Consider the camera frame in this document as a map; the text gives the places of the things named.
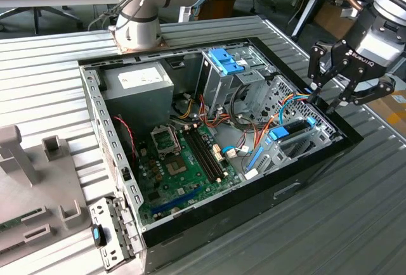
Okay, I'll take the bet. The CPU socket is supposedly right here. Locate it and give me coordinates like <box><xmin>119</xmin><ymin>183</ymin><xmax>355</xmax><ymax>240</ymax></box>
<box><xmin>150</xmin><ymin>125</ymin><xmax>181</xmax><ymax>158</ymax></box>

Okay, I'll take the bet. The metal expansion bracket panel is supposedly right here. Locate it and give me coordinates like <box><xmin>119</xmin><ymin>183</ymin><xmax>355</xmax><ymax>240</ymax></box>
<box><xmin>89</xmin><ymin>196</ymin><xmax>144</xmax><ymax>271</ymax></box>

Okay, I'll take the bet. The black tripod pole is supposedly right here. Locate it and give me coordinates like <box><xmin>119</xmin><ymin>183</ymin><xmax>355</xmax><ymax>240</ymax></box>
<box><xmin>291</xmin><ymin>0</ymin><xmax>337</xmax><ymax>38</ymax></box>

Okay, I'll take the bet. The orange power wire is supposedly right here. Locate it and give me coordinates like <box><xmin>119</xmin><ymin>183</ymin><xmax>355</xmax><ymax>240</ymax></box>
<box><xmin>250</xmin><ymin>93</ymin><xmax>313</xmax><ymax>154</ymax></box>

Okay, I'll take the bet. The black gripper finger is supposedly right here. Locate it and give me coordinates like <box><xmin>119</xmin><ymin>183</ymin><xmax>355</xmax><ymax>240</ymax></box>
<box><xmin>325</xmin><ymin>67</ymin><xmax>398</xmax><ymax>115</ymax></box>
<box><xmin>306</xmin><ymin>41</ymin><xmax>349</xmax><ymax>104</ymax></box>

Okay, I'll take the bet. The light blue wire white plug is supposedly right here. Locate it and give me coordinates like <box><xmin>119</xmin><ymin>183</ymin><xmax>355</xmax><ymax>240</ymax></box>
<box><xmin>221</xmin><ymin>146</ymin><xmax>253</xmax><ymax>159</ymax></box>

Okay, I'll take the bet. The orange red wire bundle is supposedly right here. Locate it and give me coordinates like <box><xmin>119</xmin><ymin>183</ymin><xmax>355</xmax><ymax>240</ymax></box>
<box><xmin>198</xmin><ymin>94</ymin><xmax>232</xmax><ymax>129</ymax></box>

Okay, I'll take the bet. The thin metal locking lever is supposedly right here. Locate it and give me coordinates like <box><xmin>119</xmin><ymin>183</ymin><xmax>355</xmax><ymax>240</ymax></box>
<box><xmin>169</xmin><ymin>124</ymin><xmax>181</xmax><ymax>157</ymax></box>

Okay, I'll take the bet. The brown square base plate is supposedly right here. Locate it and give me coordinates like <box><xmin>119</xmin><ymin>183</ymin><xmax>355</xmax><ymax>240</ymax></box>
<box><xmin>108</xmin><ymin>24</ymin><xmax>169</xmax><ymax>54</ymax></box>

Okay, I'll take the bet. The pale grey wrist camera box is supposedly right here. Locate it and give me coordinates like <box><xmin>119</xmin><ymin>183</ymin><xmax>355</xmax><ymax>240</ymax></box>
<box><xmin>355</xmin><ymin>18</ymin><xmax>406</xmax><ymax>67</ymax></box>

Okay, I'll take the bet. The blue plastic disk carrier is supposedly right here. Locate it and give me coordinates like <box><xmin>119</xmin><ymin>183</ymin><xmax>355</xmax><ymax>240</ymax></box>
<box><xmin>208</xmin><ymin>48</ymin><xmax>246</xmax><ymax>75</ymax></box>

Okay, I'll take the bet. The hard disk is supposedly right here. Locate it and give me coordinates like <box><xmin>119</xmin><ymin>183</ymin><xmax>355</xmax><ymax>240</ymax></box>
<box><xmin>248</xmin><ymin>115</ymin><xmax>317</xmax><ymax>172</ymax></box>

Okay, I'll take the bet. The blue and black latch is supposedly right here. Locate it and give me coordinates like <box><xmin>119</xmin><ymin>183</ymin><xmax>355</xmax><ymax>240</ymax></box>
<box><xmin>91</xmin><ymin>223</ymin><xmax>108</xmax><ymax>246</ymax></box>

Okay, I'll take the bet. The large brown cardboard box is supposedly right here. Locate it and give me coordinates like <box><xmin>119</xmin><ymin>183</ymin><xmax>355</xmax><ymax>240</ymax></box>
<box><xmin>313</xmin><ymin>0</ymin><xmax>361</xmax><ymax>40</ymax></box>

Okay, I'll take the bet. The thick black cable loop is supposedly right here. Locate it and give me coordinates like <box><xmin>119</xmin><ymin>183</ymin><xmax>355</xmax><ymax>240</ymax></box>
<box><xmin>230</xmin><ymin>84</ymin><xmax>254</xmax><ymax>130</ymax></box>

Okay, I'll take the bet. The blue data wire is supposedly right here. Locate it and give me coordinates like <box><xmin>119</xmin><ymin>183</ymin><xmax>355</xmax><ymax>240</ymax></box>
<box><xmin>277</xmin><ymin>95</ymin><xmax>313</xmax><ymax>129</ymax></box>

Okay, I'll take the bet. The blue expansion slot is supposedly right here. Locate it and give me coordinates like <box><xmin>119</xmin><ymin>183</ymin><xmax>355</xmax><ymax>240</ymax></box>
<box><xmin>151</xmin><ymin>186</ymin><xmax>202</xmax><ymax>215</ymax></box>

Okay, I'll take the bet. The green motherboard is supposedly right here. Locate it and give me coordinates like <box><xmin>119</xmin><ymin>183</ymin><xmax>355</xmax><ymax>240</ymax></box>
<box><xmin>136</xmin><ymin>122</ymin><xmax>242</xmax><ymax>225</ymax></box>

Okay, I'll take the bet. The yellow black wire bundle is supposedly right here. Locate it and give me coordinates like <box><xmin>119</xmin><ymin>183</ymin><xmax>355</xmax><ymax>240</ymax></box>
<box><xmin>173</xmin><ymin>96</ymin><xmax>204</xmax><ymax>120</ymax></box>

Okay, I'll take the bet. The metal disk bay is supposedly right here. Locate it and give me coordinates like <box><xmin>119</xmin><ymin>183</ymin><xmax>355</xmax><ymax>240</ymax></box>
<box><xmin>244</xmin><ymin>119</ymin><xmax>345</xmax><ymax>177</ymax></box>

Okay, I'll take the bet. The grey parts rack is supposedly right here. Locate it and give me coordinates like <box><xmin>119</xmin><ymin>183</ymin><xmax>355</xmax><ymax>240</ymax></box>
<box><xmin>0</xmin><ymin>125</ymin><xmax>93</xmax><ymax>255</ymax></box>

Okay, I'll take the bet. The green circuit board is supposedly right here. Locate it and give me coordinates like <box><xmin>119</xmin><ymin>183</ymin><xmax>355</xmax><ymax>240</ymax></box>
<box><xmin>0</xmin><ymin>210</ymin><xmax>44</xmax><ymax>233</ymax></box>

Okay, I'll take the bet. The red black twisted wire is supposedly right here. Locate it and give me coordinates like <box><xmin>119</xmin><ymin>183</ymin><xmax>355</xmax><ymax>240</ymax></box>
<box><xmin>112</xmin><ymin>115</ymin><xmax>138</xmax><ymax>158</ymax></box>

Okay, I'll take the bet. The metal drive cage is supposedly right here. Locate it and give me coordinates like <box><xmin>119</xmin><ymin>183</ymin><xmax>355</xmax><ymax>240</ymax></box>
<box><xmin>193</xmin><ymin>45</ymin><xmax>277</xmax><ymax>116</ymax></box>

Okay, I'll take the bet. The black RAM slot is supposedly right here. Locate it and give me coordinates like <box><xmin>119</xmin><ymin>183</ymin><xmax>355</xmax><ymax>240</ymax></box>
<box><xmin>193</xmin><ymin>126</ymin><xmax>223</xmax><ymax>181</ymax></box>
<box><xmin>189</xmin><ymin>127</ymin><xmax>219</xmax><ymax>182</ymax></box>
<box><xmin>197</xmin><ymin>125</ymin><xmax>225</xmax><ymax>178</ymax></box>
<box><xmin>185</xmin><ymin>128</ymin><xmax>216</xmax><ymax>184</ymax></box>

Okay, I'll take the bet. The black open PC case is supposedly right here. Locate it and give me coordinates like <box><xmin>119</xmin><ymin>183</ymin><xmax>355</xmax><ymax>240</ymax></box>
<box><xmin>77</xmin><ymin>36</ymin><xmax>365</xmax><ymax>272</ymax></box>

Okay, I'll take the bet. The cardboard box yellow label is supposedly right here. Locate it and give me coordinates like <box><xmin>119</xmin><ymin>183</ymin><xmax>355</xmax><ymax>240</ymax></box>
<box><xmin>364</xmin><ymin>93</ymin><xmax>406</xmax><ymax>136</ymax></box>

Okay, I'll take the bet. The grey power supply unit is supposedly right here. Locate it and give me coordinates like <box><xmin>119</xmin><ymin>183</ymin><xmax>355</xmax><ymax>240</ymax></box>
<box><xmin>100</xmin><ymin>61</ymin><xmax>175</xmax><ymax>130</ymax></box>

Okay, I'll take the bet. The black office chair base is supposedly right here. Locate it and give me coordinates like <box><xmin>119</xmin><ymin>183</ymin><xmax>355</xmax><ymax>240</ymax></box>
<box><xmin>0</xmin><ymin>6</ymin><xmax>84</xmax><ymax>35</ymax></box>

